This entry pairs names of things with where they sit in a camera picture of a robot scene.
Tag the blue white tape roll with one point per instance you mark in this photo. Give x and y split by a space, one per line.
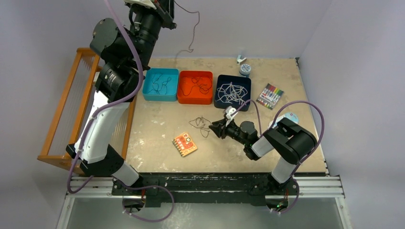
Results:
245 70

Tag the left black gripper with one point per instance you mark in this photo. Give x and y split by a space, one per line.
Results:
159 14

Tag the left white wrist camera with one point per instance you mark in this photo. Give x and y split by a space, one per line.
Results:
145 3

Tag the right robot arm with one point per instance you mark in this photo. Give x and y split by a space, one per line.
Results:
290 140

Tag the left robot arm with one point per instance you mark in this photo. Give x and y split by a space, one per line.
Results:
126 53

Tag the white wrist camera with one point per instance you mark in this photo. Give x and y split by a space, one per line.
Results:
145 3
230 112

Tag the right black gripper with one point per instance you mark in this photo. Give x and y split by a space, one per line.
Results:
219 128

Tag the colour marker pack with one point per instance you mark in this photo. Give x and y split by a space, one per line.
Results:
270 96

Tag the small grey clip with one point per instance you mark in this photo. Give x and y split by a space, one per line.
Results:
240 59

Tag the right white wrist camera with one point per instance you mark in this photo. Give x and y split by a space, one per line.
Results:
230 112

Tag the blue packaged tool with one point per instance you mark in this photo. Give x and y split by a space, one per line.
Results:
289 115

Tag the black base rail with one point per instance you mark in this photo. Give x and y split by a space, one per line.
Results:
228 188

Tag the wooden rack shelf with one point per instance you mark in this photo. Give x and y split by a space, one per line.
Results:
72 110

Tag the teal plastic bin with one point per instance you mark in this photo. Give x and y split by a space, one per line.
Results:
161 84

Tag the orange plastic bin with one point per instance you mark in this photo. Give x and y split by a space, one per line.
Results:
195 87

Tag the aluminium frame rail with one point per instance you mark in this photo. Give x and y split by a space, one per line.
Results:
309 187

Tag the dark blue plastic bin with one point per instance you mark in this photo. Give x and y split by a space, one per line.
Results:
231 91

